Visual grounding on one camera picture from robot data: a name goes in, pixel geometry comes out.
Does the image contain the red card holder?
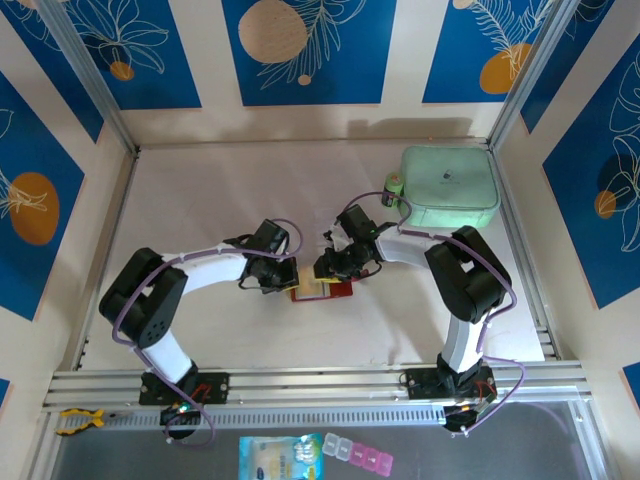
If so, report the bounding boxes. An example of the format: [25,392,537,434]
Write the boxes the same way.
[288,272,355,303]

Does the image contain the mint green zip pouch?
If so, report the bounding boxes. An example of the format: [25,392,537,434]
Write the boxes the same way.
[398,144,502,230]

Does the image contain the black controller board with LED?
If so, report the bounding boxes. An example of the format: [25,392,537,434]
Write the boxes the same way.
[442,399,495,437]
[158,403,202,442]

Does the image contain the blue wet wipes packet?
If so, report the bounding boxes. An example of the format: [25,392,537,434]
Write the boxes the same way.
[238,431,327,480]

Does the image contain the pink clear pill organiser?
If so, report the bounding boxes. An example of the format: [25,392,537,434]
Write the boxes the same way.
[320,431,395,474]

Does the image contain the grey translucent cover sheet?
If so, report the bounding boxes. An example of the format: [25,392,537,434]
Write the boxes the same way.
[47,399,614,480]

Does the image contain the wide slotted aluminium rail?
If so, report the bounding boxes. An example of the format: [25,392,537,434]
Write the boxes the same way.
[42,360,595,410]

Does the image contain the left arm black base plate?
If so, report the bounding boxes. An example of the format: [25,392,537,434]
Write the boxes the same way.
[138,371,231,406]

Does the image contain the aluminium table edge rail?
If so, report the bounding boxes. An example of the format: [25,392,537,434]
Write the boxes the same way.
[133,136,495,152]
[491,143,562,362]
[71,148,140,372]

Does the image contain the grey slotted cable duct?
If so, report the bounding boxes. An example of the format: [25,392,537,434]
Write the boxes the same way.
[49,402,576,432]

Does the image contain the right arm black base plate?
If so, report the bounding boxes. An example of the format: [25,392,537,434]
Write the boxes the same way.
[401,366,497,402]

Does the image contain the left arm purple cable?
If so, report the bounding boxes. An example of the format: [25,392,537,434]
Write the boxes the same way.
[110,218,307,450]

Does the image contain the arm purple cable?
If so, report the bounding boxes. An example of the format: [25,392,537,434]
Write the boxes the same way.
[333,191,527,440]
[110,218,307,450]

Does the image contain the blue floral wall panel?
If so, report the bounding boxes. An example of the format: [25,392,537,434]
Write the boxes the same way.
[541,33,640,311]
[221,0,400,107]
[62,0,203,111]
[421,0,557,105]
[0,0,105,145]
[519,0,618,136]
[0,69,87,323]

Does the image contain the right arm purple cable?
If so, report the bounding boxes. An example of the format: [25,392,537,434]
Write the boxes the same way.
[333,191,527,440]

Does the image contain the yellow handled pliers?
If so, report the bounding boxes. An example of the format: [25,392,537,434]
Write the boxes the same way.
[54,407,130,437]

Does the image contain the aluminium frame post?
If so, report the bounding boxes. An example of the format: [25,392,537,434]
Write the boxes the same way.
[35,0,140,157]
[486,0,577,152]

